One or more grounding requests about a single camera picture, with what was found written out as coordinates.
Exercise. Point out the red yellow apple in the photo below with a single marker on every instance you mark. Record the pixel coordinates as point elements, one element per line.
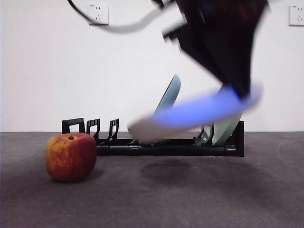
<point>71,159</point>

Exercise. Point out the cream round plate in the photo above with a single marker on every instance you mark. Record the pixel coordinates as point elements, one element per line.
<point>190,116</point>

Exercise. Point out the green round plate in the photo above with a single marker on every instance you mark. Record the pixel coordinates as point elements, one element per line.
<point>223,135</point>

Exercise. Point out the black plate rack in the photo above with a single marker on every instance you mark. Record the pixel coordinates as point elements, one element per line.
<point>180,150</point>

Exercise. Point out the white wall socket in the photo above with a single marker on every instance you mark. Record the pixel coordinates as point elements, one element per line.
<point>297,15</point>
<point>98,13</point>

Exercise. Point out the blue round plate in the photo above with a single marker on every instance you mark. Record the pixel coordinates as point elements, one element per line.
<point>172,92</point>

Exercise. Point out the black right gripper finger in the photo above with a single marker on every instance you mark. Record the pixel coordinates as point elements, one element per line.
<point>204,47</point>
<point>237,35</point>

